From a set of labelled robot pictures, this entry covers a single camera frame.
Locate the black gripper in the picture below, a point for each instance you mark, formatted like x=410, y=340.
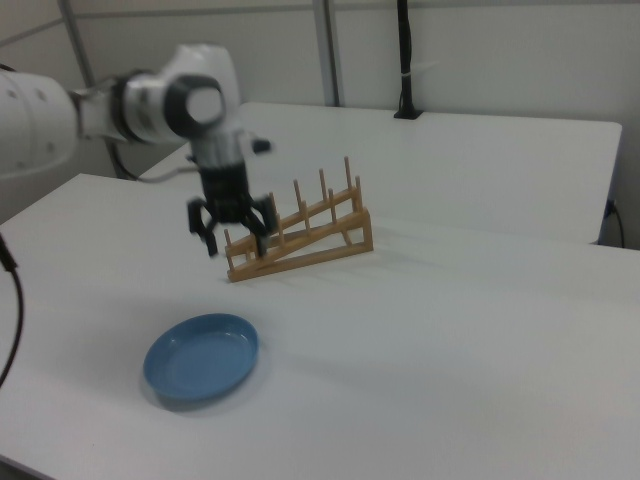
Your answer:
x=225, y=195

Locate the black pole with table clamp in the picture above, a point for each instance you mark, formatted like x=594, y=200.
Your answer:
x=406, y=55

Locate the blue round plate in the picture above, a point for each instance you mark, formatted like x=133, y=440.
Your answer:
x=200, y=360

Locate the grey metal partition post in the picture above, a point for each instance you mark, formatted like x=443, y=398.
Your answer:
x=330, y=50

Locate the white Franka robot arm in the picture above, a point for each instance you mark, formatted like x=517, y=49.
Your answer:
x=30, y=125

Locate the wooden plate rack with pegs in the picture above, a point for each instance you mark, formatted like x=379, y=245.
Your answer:
x=300, y=257

